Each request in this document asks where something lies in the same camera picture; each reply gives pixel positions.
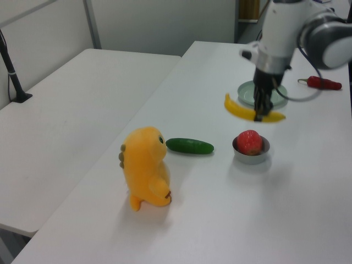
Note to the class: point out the green toy cucumber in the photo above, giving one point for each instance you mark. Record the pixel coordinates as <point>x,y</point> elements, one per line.
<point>189,146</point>

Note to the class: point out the red toy apple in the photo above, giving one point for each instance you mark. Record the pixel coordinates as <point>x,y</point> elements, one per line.
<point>249,142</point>

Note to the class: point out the small metal bowl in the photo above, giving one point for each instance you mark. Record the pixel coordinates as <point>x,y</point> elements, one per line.
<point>251,159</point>

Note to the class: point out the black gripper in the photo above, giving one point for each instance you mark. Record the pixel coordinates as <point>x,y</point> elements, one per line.
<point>267,79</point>

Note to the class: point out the red toy chili pepper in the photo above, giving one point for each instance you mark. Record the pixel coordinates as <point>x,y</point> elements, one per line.
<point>323,82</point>

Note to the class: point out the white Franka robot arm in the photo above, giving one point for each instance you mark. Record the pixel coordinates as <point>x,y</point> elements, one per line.
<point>291,30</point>

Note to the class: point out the yellow toy banana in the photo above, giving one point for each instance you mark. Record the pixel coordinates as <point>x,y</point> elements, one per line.
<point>239,110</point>

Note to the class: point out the orange plush dinosaur toy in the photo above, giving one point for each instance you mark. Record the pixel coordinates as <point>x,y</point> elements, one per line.
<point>147,170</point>

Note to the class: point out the grey partition post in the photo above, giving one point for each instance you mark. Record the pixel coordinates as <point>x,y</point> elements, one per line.
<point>93,23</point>

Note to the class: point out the pale green plastic plate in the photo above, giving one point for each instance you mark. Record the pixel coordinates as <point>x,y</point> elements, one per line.
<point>246,93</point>

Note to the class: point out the black camera stand pole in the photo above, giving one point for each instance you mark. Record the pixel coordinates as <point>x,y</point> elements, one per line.
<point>12,72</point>

